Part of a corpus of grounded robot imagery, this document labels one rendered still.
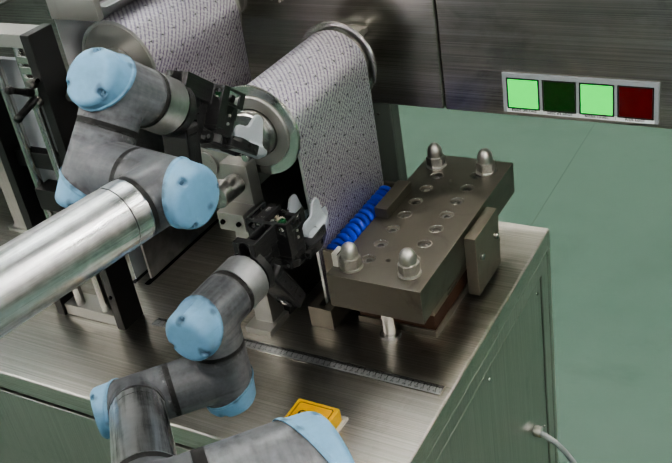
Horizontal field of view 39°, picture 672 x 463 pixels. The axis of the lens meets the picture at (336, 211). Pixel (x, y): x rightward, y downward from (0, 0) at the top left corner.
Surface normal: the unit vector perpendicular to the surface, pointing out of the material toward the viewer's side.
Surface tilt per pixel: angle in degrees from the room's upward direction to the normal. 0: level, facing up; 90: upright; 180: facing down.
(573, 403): 0
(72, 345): 0
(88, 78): 50
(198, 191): 90
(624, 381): 0
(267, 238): 90
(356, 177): 90
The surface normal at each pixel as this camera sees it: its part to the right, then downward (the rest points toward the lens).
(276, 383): -0.15, -0.85
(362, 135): 0.87, 0.14
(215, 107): -0.46, -0.15
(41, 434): -0.47, 0.51
